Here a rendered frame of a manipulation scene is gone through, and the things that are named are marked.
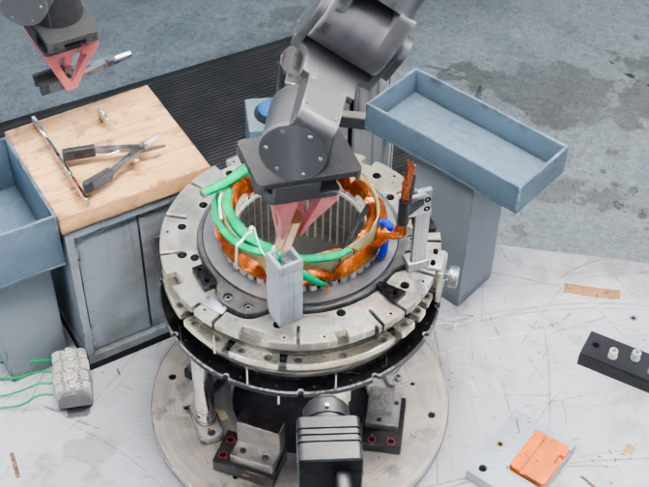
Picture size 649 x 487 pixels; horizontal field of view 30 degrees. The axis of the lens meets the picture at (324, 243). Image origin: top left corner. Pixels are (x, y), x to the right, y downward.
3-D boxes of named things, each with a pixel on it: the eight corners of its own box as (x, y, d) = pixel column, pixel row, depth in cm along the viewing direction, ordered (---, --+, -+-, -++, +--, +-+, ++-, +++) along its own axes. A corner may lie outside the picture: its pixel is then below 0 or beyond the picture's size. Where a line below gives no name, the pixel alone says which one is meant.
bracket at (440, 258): (422, 300, 138) (426, 268, 134) (428, 277, 140) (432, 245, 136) (438, 302, 137) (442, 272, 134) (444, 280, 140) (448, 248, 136)
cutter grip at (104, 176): (87, 194, 145) (85, 185, 143) (83, 191, 145) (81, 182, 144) (113, 179, 147) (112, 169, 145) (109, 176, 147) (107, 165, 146)
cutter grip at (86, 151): (64, 162, 149) (62, 152, 147) (63, 157, 149) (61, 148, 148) (97, 157, 149) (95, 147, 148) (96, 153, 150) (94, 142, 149)
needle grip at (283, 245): (283, 255, 120) (295, 226, 115) (270, 243, 120) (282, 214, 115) (294, 246, 120) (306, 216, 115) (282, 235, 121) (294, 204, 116)
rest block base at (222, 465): (228, 439, 154) (227, 429, 152) (287, 456, 152) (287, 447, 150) (212, 470, 150) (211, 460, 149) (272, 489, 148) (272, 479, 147)
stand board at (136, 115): (62, 235, 145) (59, 221, 143) (7, 145, 156) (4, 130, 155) (211, 180, 152) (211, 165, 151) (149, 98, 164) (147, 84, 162)
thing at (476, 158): (538, 297, 175) (569, 146, 154) (493, 339, 169) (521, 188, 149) (404, 216, 186) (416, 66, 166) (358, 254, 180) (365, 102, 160)
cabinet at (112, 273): (90, 371, 164) (64, 234, 145) (40, 284, 175) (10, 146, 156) (219, 318, 171) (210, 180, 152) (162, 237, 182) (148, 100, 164)
